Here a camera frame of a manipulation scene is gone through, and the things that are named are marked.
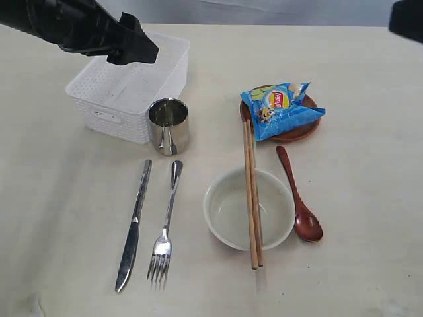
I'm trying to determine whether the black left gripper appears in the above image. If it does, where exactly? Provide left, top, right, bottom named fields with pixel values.
left=26, top=1, right=159, bottom=65

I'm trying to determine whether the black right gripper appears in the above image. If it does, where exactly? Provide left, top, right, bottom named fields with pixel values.
left=388, top=0, right=423, bottom=43

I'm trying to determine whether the stainless steel cup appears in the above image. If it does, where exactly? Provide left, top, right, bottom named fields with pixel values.
left=147, top=98, right=190, bottom=156

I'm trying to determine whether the blue chips bag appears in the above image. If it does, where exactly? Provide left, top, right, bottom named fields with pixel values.
left=241, top=82, right=326, bottom=141

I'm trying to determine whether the white ceramic bowl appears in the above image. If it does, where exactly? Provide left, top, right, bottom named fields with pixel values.
left=202, top=167, right=295, bottom=252

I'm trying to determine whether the wooden chopstick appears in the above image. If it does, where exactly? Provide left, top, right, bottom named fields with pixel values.
left=246, top=120, right=264, bottom=267
left=243, top=120, right=258, bottom=270

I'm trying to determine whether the stainless steel fork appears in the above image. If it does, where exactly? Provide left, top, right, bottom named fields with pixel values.
left=147, top=160, right=183, bottom=285

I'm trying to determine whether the red-brown wooden spoon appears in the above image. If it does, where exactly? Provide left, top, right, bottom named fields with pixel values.
left=276, top=145, right=323, bottom=242

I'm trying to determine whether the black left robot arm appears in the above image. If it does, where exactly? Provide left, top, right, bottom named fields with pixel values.
left=1, top=0, right=159, bottom=65

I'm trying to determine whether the white perforated plastic basket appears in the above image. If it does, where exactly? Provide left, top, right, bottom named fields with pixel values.
left=65, top=32, right=190, bottom=145

